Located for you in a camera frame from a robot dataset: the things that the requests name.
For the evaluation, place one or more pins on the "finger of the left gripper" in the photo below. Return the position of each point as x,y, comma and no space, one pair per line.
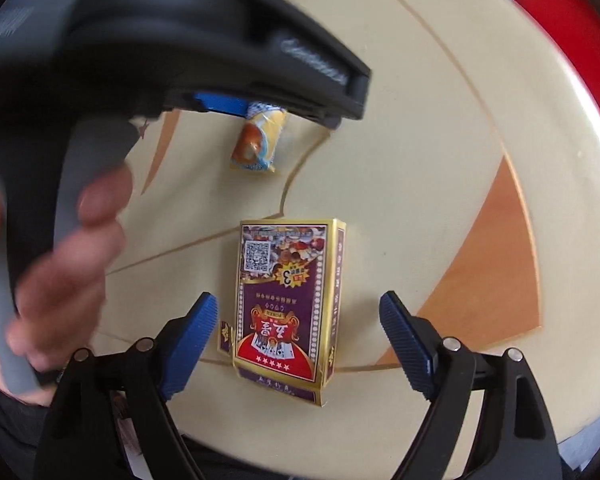
206,102

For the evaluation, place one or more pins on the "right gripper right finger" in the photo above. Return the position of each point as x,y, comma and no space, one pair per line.
514,438

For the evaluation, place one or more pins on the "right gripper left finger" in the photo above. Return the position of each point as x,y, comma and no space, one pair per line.
81,438

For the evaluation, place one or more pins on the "yellow snack wrapper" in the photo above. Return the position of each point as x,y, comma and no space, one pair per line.
257,142

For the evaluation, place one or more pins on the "purple gold card box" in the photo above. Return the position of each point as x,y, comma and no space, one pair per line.
287,304

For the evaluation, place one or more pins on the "person's left hand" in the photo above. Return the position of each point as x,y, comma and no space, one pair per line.
60,297

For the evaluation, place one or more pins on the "beige table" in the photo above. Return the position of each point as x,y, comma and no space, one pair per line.
471,188

